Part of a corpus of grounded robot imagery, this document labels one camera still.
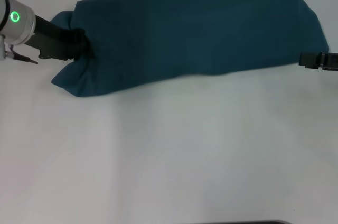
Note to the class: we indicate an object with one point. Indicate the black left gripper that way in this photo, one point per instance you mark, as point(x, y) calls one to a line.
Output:
point(50, 41)

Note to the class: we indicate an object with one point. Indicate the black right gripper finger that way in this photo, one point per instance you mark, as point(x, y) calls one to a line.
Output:
point(309, 60)

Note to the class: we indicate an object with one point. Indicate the teal t-shirt with beige print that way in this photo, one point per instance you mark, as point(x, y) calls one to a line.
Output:
point(198, 36)

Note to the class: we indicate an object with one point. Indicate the silver left arm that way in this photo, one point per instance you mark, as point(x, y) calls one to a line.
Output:
point(16, 20)

